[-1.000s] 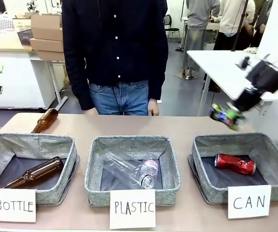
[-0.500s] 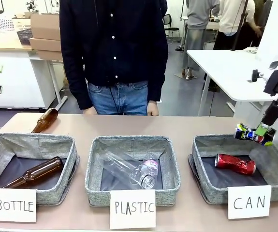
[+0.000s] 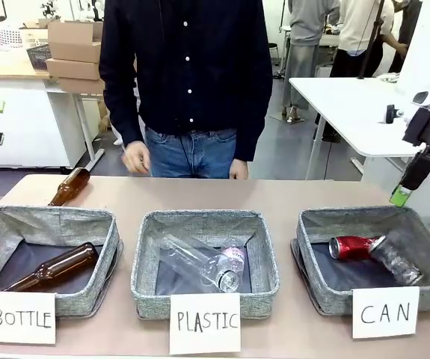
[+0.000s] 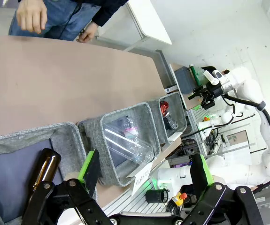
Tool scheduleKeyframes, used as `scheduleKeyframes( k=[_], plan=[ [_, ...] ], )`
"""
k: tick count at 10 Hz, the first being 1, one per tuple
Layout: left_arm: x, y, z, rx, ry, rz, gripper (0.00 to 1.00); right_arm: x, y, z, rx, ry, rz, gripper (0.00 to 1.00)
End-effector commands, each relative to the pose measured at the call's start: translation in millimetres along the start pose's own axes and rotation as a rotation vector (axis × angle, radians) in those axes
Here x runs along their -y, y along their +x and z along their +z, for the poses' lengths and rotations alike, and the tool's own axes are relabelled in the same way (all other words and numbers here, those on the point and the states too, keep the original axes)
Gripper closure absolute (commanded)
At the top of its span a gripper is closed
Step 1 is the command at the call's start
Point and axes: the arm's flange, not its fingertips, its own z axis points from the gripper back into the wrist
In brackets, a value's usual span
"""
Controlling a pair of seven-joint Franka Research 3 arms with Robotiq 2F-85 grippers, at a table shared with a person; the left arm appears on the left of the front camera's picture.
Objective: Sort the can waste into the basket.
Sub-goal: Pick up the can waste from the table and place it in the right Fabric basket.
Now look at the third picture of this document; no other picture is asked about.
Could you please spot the crushed silver can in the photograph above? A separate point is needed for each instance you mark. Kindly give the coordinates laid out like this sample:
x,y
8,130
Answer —
x,y
396,258

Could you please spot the crushed red can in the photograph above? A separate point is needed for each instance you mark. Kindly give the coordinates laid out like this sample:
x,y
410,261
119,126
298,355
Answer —
x,y
349,247

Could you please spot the brown glass bottle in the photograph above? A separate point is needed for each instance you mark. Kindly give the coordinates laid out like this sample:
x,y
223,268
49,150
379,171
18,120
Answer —
x,y
70,187
55,267

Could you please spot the small pink-label water bottle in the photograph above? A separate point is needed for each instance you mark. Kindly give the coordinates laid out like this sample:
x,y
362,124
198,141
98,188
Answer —
x,y
236,256

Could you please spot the large clear plastic bottle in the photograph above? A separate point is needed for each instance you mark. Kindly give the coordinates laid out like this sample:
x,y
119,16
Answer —
x,y
196,258

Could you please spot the person right forearm dark sleeve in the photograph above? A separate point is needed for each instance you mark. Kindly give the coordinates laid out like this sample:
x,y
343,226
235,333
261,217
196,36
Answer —
x,y
119,112

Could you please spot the person left forearm dark sleeve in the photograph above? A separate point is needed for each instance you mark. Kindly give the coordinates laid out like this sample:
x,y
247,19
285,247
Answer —
x,y
250,127

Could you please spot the black mesh basket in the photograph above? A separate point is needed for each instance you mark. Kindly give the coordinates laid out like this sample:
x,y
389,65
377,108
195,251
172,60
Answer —
x,y
38,57

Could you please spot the white plastic laundry basket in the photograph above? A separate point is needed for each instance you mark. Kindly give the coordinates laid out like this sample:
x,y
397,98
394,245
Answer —
x,y
9,33

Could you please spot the grey fabric basket can label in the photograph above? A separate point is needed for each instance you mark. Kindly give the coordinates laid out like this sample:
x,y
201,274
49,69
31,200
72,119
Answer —
x,y
349,220

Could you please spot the white paper label CAN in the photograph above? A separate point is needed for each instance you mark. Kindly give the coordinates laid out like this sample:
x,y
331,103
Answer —
x,y
385,312

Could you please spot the grey fabric basket bottle label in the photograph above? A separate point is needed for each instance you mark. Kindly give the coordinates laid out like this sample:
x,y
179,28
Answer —
x,y
87,295

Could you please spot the grey fabric basket plastic label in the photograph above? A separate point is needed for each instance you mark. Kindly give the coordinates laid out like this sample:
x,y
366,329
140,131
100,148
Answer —
x,y
199,220

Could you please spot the person right hand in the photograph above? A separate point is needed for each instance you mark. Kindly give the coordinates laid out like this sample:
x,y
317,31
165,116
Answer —
x,y
136,157

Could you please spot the person left hand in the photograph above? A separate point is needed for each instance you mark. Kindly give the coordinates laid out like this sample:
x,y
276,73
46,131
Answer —
x,y
239,169

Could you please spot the wood-top white cabinet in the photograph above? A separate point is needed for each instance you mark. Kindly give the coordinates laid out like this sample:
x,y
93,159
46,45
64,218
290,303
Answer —
x,y
31,119

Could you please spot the white plastic crate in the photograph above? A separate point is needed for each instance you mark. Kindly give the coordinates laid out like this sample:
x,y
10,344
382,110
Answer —
x,y
35,37

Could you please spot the flat closed cardboard box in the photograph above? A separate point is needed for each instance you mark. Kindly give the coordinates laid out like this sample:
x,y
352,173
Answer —
x,y
72,69
82,86

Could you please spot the white crumpled item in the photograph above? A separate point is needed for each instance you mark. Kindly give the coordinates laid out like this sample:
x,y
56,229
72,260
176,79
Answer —
x,y
388,77

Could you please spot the large white table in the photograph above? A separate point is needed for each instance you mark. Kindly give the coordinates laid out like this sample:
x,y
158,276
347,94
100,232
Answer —
x,y
341,108

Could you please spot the white desk with legs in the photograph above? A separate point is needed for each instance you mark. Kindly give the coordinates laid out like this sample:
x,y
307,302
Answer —
x,y
87,127

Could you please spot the open cardboard box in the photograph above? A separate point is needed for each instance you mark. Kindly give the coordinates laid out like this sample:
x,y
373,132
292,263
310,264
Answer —
x,y
74,41

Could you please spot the seated person white shirt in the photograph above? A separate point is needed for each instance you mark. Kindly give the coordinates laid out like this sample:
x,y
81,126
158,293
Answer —
x,y
118,134

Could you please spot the black tripod pole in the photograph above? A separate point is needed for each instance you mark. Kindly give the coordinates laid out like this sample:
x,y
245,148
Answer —
x,y
369,41

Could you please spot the background person white top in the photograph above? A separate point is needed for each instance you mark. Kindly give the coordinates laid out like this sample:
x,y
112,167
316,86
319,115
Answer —
x,y
360,26

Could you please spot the background person grey top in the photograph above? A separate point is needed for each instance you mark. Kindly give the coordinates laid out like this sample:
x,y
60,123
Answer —
x,y
308,45

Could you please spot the white paper label BOTTLE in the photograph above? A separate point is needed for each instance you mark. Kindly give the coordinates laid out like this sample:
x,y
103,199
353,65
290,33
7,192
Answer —
x,y
19,317

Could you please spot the black round stool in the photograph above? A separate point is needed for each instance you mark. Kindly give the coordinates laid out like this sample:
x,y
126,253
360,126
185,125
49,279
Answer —
x,y
273,56

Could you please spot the person in dark shirt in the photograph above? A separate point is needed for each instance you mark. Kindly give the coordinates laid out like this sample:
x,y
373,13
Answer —
x,y
184,67

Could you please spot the white paper label PLASTIC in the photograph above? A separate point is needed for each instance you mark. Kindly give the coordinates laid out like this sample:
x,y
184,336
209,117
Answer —
x,y
205,323

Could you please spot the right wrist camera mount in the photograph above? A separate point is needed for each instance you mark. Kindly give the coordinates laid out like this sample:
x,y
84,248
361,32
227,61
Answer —
x,y
392,113

